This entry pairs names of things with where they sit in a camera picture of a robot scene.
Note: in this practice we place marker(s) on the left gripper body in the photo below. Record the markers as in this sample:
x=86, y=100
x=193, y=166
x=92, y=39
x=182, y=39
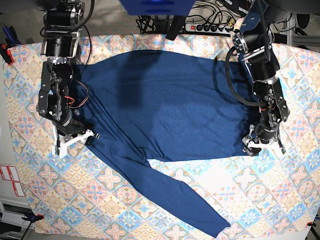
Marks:
x=262, y=135

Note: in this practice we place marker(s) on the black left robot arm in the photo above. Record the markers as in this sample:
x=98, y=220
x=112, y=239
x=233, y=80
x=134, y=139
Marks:
x=252, y=43

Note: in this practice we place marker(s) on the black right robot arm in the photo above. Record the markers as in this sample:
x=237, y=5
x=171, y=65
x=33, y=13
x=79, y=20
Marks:
x=61, y=34

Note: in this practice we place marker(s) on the red black clamp left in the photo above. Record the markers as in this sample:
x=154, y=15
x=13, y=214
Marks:
x=6, y=54

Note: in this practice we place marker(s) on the white power strip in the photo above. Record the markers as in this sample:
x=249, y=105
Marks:
x=198, y=28

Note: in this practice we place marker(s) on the red white label stickers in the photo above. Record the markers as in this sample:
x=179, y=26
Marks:
x=9, y=173

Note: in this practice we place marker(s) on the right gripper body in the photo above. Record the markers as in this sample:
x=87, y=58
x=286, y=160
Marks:
x=69, y=126

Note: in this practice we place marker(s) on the black bracket under camera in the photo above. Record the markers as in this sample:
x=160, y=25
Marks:
x=176, y=25

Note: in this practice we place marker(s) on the orange clamp lower right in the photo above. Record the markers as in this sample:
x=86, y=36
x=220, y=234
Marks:
x=311, y=224

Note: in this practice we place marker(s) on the blue long-sleeve shirt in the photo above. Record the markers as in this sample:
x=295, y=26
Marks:
x=153, y=104

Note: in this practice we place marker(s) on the blue clamp upper left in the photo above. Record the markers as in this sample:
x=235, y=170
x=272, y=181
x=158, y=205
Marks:
x=11, y=36

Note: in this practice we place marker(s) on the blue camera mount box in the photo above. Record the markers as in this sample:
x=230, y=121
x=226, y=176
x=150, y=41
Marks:
x=158, y=7

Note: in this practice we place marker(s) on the blue clamp lower left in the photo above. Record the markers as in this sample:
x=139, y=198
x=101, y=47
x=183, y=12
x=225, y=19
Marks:
x=31, y=217

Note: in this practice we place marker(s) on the patterned tile tablecloth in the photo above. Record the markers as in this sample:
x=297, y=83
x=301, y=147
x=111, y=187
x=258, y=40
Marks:
x=79, y=195

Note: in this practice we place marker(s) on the blue clamp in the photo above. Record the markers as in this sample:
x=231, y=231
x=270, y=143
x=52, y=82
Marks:
x=31, y=217
x=11, y=36

